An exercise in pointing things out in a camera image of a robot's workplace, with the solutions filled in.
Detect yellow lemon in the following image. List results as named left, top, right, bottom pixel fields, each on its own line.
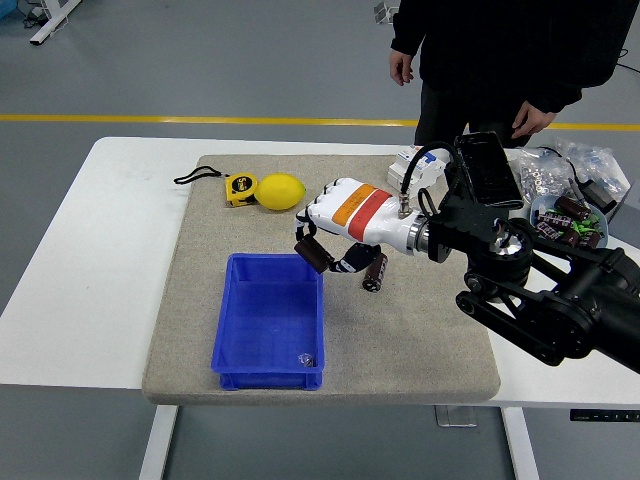
left=254, top=172, right=307, bottom=211

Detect yellow tape measure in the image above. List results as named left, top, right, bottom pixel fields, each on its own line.
left=173, top=167, right=260, bottom=208

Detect clear bag of blue parts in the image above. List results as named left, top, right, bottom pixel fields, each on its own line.
left=548, top=135, right=630, bottom=201

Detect white circuit breaker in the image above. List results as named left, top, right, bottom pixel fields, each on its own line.
left=387, top=144, right=450, bottom=196

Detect light blue bowl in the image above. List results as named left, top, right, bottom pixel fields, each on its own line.
left=528, top=193, right=612, bottom=251

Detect black power adapter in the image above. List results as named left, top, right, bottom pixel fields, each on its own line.
left=567, top=174, right=620, bottom=215

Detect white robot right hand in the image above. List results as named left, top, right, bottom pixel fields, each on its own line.
left=293, top=177, right=421, bottom=275

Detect white table leg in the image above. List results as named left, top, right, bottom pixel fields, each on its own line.
left=502, top=407, right=541, bottom=480
left=138, top=405, right=179, bottom=480

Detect white table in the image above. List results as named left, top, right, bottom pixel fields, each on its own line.
left=0, top=137, right=640, bottom=409

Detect grey-brown mat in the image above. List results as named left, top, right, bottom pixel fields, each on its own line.
left=141, top=153, right=502, bottom=407

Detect person's left hand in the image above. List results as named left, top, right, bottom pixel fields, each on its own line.
left=512, top=98, right=556, bottom=139

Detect black floor cable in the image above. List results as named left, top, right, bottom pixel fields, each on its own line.
left=615, top=47, right=640, bottom=74

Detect black table control panel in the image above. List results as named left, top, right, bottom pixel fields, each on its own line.
left=569, top=408, right=640, bottom=423

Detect black rectangular case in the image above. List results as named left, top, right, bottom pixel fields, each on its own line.
left=452, top=131, right=525, bottom=207

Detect white chair base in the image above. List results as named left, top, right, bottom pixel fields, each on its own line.
left=373, top=0, right=401, bottom=25

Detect blue plastic box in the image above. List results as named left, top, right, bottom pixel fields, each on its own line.
left=209, top=252, right=326, bottom=391

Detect person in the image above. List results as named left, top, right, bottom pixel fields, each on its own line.
left=388, top=0, right=634, bottom=149

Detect person's right hand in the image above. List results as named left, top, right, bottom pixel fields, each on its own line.
left=388, top=49, right=415, bottom=87

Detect white table leg frame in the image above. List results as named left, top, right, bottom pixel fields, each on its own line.
left=29, top=0, right=84, bottom=47

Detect clear bag of washers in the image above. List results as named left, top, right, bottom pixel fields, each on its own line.
left=507, top=146, right=576, bottom=209

